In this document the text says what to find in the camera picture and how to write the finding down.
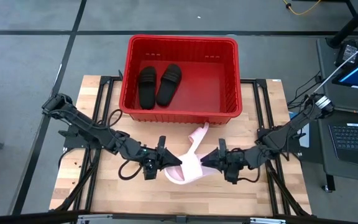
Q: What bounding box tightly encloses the black power adapter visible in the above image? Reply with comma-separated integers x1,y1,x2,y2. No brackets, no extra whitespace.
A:
335,39,358,67

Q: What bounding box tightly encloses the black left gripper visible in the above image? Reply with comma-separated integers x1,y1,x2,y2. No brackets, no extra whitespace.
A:
135,136,183,180

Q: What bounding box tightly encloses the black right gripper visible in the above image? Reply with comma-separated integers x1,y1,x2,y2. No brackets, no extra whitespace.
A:
200,139,251,184

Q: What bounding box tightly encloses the grey side desk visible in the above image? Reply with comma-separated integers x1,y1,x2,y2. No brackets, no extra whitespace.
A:
314,36,358,192

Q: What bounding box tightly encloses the black slide sandal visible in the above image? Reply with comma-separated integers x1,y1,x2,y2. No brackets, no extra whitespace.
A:
155,63,183,107
138,65,158,110

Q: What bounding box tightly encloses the silver frame bracket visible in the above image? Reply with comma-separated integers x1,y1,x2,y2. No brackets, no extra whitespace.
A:
76,214,114,224
249,217,287,224

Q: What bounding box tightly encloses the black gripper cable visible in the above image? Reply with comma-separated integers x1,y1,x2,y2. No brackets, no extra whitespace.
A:
237,166,262,184
118,157,145,181

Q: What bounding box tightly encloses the black aluminium table frame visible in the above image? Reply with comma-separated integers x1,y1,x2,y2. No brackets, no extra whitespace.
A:
0,74,358,224

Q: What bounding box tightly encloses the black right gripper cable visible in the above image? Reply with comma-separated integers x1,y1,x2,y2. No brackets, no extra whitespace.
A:
237,166,262,184

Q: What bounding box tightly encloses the black metal pole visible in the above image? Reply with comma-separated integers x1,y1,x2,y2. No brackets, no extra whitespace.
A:
327,0,358,49

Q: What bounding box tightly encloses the black laptop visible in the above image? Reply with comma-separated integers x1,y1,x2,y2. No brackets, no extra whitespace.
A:
327,122,358,168

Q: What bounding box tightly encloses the white cable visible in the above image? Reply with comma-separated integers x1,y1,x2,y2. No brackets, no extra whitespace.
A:
312,35,358,95

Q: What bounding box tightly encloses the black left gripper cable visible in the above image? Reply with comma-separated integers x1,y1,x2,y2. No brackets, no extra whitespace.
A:
118,157,145,181

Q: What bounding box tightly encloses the yellow cable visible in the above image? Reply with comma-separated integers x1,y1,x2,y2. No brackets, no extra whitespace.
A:
283,0,323,16

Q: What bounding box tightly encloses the pink slide sandal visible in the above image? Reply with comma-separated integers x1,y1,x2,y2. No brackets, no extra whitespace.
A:
187,121,210,156
163,151,219,185

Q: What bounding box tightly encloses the red plastic bin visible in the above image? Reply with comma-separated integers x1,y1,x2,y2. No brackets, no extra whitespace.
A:
119,34,243,125

